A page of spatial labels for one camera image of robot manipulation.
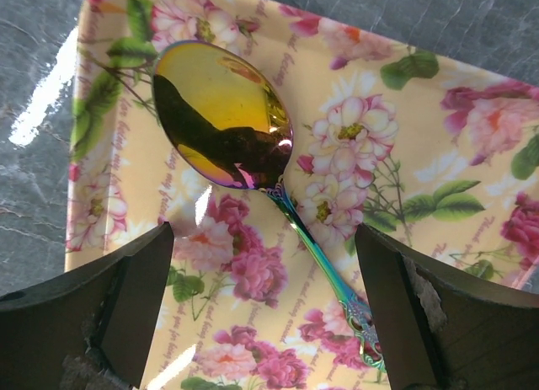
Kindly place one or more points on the floral rectangular tray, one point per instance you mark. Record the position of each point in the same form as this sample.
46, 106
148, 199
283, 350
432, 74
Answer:
441, 155

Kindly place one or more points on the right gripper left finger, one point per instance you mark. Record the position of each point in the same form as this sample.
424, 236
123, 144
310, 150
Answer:
89, 328

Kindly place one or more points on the iridescent gold spoon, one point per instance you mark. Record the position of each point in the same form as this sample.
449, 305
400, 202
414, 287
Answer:
226, 120

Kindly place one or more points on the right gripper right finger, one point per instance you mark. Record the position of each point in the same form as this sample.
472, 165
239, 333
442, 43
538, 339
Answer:
442, 328

